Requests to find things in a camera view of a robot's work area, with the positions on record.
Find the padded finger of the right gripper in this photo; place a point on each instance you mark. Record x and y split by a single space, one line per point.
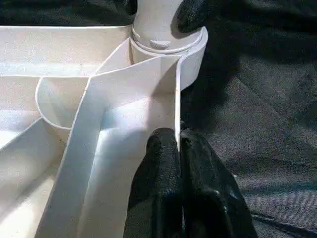
130 6
193 15

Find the white plastic table leg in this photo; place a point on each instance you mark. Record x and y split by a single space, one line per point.
156 19

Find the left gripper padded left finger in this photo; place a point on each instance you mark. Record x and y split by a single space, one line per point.
158 186

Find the black plastic mat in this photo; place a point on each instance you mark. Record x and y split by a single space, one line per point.
260 124

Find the white plastic table top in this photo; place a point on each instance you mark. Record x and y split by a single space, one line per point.
49 49

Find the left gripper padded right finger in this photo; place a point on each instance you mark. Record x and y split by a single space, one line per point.
208 196

